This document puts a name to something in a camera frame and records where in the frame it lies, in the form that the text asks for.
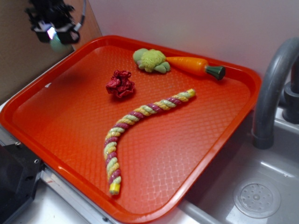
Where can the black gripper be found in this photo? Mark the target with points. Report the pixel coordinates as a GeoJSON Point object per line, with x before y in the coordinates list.
{"type": "Point", "coordinates": [43, 13]}

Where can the green textured ball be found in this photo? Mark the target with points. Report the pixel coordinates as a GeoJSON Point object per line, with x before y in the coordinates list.
{"type": "Point", "coordinates": [55, 44]}

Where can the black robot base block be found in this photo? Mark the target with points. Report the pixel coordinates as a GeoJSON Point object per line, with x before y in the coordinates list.
{"type": "Point", "coordinates": [20, 171]}

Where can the crumpled red foil ball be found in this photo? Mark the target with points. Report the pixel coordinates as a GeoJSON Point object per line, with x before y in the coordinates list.
{"type": "Point", "coordinates": [120, 84]}

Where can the brown cardboard panel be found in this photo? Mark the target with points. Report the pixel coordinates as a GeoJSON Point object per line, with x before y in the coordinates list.
{"type": "Point", "coordinates": [22, 56]}

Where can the green plush toy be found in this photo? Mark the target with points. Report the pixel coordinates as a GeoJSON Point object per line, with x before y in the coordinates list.
{"type": "Point", "coordinates": [151, 60]}

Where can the orange plastic tray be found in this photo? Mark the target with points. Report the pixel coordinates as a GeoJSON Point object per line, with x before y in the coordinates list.
{"type": "Point", "coordinates": [65, 115]}

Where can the orange plastic carrot toy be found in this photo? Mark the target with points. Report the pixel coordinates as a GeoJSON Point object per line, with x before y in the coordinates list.
{"type": "Point", "coordinates": [197, 66]}

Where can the grey curved faucet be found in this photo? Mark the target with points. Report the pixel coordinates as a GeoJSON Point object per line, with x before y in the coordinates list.
{"type": "Point", "coordinates": [278, 74]}

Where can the grey plastic sink basin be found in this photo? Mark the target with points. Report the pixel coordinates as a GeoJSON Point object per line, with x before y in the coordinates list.
{"type": "Point", "coordinates": [210, 200]}

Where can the dark grey faucet knob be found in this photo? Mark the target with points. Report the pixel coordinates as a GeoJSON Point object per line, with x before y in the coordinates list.
{"type": "Point", "coordinates": [291, 95]}

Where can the round sink drain cover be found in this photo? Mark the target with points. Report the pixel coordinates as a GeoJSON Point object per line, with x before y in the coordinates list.
{"type": "Point", "coordinates": [257, 198]}

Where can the multicolour twisted rope toy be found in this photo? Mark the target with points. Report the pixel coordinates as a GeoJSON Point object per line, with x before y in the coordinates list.
{"type": "Point", "coordinates": [110, 145]}

